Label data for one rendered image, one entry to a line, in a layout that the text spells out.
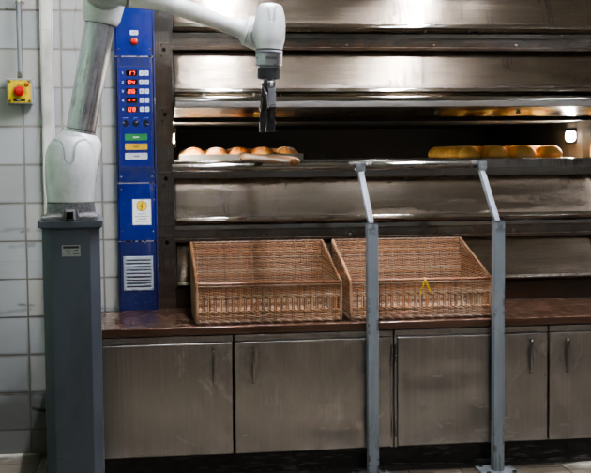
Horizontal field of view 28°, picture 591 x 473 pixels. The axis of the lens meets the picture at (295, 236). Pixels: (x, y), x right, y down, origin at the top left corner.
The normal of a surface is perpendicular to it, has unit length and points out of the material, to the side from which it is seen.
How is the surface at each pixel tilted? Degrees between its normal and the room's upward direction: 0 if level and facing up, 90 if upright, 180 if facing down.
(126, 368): 90
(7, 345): 90
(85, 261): 90
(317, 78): 70
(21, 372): 90
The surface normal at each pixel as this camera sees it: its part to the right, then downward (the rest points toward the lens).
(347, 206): 0.13, -0.28
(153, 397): 0.14, 0.07
